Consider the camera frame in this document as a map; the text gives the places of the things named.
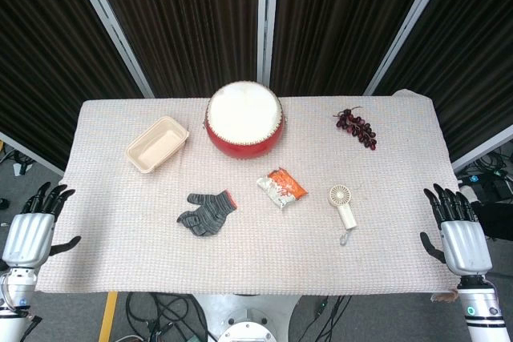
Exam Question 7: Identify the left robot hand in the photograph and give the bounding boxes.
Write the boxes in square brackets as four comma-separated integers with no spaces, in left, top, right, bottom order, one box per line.
[1,181,82,269]

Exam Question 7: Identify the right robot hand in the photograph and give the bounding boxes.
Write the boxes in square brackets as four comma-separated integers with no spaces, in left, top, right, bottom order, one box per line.
[418,183,493,276]

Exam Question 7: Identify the white handheld fan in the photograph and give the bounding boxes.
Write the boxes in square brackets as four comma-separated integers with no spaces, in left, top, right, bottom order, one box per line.
[328,183,358,246]

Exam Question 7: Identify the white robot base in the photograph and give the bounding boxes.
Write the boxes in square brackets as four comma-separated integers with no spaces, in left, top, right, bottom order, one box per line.
[191,292,305,342]

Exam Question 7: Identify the yellow floor tape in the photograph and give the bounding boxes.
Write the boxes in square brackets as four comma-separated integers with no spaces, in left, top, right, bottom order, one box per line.
[97,291,119,342]

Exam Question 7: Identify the beige plastic food container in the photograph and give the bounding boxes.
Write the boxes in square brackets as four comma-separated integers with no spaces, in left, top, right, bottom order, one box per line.
[125,115,191,175]

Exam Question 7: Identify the dark red grape bunch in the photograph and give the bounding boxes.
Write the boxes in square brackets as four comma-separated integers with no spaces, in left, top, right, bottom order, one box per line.
[332,106,378,151]

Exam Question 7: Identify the grey knit work glove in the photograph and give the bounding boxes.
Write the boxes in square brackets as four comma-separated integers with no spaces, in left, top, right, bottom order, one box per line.
[176,190,239,238]

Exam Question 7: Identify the orange and white snack packet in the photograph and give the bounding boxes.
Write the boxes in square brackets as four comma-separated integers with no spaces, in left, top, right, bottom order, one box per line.
[256,168,309,210]

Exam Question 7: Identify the white waffle-weave tablecloth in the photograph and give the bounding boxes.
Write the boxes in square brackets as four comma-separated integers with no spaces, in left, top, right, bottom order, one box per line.
[34,88,461,296]

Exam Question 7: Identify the red drum with white skin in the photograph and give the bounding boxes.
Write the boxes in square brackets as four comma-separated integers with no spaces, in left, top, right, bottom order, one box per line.
[204,81,289,160]

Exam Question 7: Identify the dark folding screen partition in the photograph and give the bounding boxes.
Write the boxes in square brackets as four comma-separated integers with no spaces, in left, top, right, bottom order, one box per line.
[0,0,513,171]

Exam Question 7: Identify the black floor cables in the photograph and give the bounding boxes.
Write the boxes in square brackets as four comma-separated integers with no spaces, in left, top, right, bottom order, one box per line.
[126,292,209,342]

